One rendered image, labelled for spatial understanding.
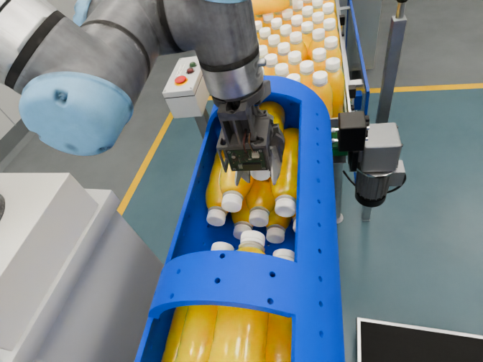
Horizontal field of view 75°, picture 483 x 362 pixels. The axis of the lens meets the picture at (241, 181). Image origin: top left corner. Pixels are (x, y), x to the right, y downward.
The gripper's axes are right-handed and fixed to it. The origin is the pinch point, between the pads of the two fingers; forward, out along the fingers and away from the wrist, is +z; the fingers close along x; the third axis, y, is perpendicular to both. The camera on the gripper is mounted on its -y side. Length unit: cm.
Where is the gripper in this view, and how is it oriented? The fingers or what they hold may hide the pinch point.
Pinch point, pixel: (261, 174)
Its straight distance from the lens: 57.7
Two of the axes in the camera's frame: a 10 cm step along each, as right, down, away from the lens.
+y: -1.4, 7.7, -6.3
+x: 9.7, -0.2, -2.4
